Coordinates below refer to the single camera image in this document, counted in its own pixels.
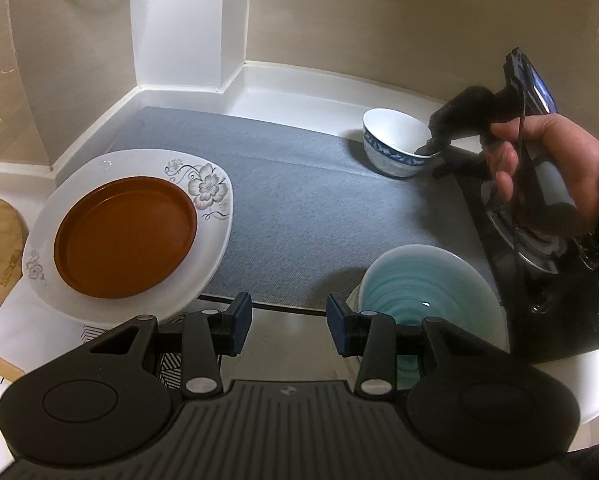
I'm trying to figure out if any white floral square plate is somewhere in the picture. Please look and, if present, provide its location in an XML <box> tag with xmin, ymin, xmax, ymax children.
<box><xmin>22</xmin><ymin>149</ymin><xmax>234</xmax><ymax>322</ymax></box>

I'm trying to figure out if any wooden spatula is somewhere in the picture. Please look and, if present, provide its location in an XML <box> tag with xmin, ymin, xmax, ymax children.
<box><xmin>0</xmin><ymin>354</ymin><xmax>26</xmax><ymax>378</ymax></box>

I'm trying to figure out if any light blue bowl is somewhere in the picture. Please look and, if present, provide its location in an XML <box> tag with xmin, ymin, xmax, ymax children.
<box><xmin>358</xmin><ymin>244</ymin><xmax>511</xmax><ymax>391</ymax></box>

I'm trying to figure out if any grey mat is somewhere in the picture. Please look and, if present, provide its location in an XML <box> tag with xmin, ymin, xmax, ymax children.
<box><xmin>110</xmin><ymin>106</ymin><xmax>497</xmax><ymax>317</ymax></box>

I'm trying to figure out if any brown round plate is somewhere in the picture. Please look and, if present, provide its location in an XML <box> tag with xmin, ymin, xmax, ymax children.
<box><xmin>54</xmin><ymin>176</ymin><xmax>199</xmax><ymax>300</ymax></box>

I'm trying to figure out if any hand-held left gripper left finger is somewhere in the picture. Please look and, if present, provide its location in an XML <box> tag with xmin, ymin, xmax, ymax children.
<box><xmin>87</xmin><ymin>291</ymin><xmax>254</xmax><ymax>395</ymax></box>

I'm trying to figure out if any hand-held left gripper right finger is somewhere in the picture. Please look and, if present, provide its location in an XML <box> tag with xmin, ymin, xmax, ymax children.
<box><xmin>326</xmin><ymin>292</ymin><xmax>497</xmax><ymax>395</ymax></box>

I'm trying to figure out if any black gas stove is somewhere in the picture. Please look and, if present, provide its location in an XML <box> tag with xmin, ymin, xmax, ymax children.
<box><xmin>432</xmin><ymin>157</ymin><xmax>599</xmax><ymax>365</ymax></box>

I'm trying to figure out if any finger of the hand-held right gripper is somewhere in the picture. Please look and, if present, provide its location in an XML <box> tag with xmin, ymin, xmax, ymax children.
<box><xmin>431</xmin><ymin>157</ymin><xmax>481</xmax><ymax>179</ymax></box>
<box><xmin>414</xmin><ymin>137</ymin><xmax>445</xmax><ymax>157</ymax></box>

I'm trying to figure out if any blue and white patterned bowl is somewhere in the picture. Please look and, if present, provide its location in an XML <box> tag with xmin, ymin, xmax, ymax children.
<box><xmin>362</xmin><ymin>108</ymin><xmax>437</xmax><ymax>179</ymax></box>

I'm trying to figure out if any person's right hand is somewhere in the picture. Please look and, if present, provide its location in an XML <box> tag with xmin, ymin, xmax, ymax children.
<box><xmin>482</xmin><ymin>112</ymin><xmax>599</xmax><ymax>237</ymax></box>

